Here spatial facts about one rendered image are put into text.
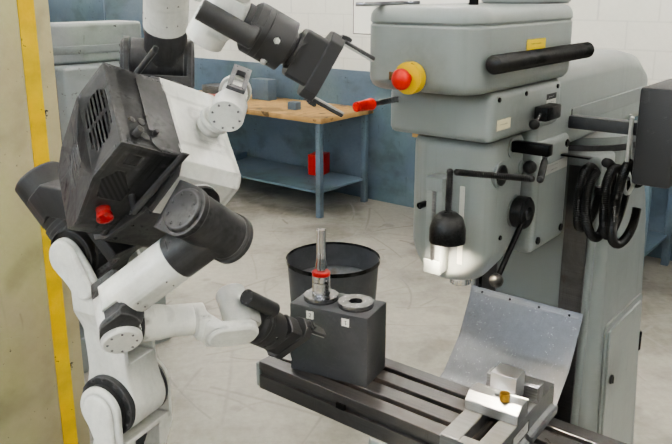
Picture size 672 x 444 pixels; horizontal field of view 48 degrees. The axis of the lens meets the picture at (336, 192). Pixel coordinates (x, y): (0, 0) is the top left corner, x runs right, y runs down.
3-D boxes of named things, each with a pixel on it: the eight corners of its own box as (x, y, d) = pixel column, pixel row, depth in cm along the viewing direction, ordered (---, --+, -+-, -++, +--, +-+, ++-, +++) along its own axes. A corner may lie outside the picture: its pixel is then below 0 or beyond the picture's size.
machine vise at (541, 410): (497, 487, 151) (501, 438, 148) (432, 461, 159) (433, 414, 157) (558, 410, 179) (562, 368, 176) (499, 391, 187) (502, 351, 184)
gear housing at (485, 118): (492, 145, 145) (494, 93, 142) (387, 131, 160) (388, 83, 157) (561, 122, 170) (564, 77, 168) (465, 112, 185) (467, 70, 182)
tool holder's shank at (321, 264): (327, 268, 195) (327, 227, 193) (326, 273, 192) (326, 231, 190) (315, 268, 196) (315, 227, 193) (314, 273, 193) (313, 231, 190)
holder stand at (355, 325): (366, 388, 189) (367, 314, 184) (290, 368, 198) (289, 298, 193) (385, 367, 199) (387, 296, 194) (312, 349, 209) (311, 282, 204)
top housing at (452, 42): (474, 99, 135) (478, 7, 131) (357, 88, 150) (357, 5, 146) (574, 76, 170) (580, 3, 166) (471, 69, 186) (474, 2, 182)
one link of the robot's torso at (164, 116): (43, 274, 140) (144, 156, 123) (23, 137, 158) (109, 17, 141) (177, 289, 161) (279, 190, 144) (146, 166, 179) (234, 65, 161)
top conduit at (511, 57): (501, 75, 134) (502, 55, 133) (480, 74, 136) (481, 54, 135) (594, 58, 168) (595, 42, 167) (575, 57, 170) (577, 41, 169)
